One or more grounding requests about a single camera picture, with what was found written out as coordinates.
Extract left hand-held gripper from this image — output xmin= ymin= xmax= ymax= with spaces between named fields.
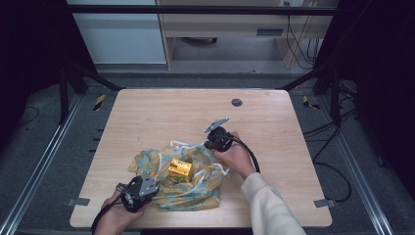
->
xmin=120 ymin=174 xmax=161 ymax=213

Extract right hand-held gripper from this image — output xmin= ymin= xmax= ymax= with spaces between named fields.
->
xmin=204 ymin=117 xmax=237 ymax=153

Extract yellow carton box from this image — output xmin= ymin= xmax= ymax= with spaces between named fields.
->
xmin=167 ymin=158 xmax=194 ymax=184

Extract lemon print fabric bag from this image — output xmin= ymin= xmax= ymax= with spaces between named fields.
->
xmin=127 ymin=140 xmax=231 ymax=212

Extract person's right hand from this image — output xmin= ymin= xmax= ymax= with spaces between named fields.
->
xmin=213 ymin=130 xmax=257 ymax=181

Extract person's left hand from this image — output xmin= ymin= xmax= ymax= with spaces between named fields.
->
xmin=93 ymin=190 xmax=149 ymax=235

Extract yellow black tape marker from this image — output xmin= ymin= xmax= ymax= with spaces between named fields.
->
xmin=301 ymin=95 xmax=321 ymax=111
xmin=93 ymin=94 xmax=108 ymax=113

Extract black metal stand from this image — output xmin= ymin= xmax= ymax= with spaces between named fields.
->
xmin=58 ymin=61 xmax=125 ymax=125
xmin=279 ymin=64 xmax=344 ymax=127

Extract white cabinet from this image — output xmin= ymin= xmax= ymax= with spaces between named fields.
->
xmin=66 ymin=0 xmax=167 ymax=66

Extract right hand-held gripper cable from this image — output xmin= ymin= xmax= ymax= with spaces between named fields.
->
xmin=228 ymin=135 xmax=261 ymax=174

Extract hand-held gripper cable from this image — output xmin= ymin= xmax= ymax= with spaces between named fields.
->
xmin=228 ymin=135 xmax=261 ymax=174
xmin=90 ymin=182 xmax=136 ymax=235

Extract left hand-held gripper cable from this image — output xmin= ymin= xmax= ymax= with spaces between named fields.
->
xmin=90 ymin=182 xmax=136 ymax=235

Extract grey table bracket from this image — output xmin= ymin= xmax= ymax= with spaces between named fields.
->
xmin=66 ymin=197 xmax=91 ymax=208
xmin=313 ymin=198 xmax=337 ymax=210

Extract aluminium floor rail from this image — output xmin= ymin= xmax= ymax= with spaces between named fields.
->
xmin=317 ymin=97 xmax=394 ymax=235
xmin=0 ymin=93 xmax=83 ymax=235

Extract black cables under desk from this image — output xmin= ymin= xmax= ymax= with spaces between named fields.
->
xmin=286 ymin=15 xmax=323 ymax=71

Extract black horizontal frame bar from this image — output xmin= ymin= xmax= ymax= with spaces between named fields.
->
xmin=65 ymin=4 xmax=338 ymax=17

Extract thin black floor cable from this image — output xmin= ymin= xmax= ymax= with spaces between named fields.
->
xmin=19 ymin=105 xmax=41 ymax=127

